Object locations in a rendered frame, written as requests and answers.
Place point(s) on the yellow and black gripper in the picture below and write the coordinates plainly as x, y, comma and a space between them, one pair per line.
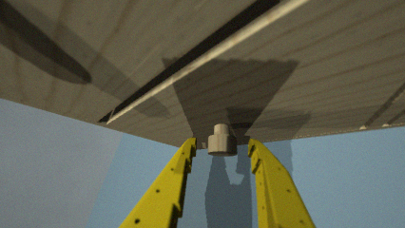
279, 202

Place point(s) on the tan wooden chest of drawers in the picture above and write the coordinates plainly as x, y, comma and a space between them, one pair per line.
209, 16

